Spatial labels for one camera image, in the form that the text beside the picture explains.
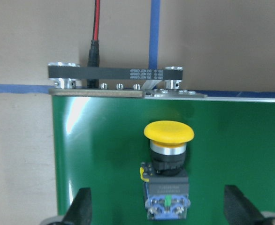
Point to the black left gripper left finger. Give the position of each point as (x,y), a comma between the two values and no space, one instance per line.
(80,211)

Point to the yellow push button switch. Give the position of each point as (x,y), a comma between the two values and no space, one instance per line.
(165,180)

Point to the green conveyor belt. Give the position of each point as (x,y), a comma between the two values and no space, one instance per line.
(99,115)

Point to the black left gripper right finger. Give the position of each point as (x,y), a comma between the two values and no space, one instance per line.
(238,210)

